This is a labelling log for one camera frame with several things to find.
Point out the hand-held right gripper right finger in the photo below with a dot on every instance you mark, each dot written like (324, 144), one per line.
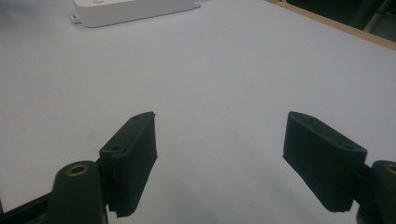
(323, 161)

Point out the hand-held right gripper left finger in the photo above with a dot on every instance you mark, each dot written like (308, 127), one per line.
(130, 161)

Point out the white plastic box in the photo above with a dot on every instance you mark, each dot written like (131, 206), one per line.
(130, 11)

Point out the dark metal stand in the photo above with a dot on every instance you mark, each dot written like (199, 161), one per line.
(378, 18)

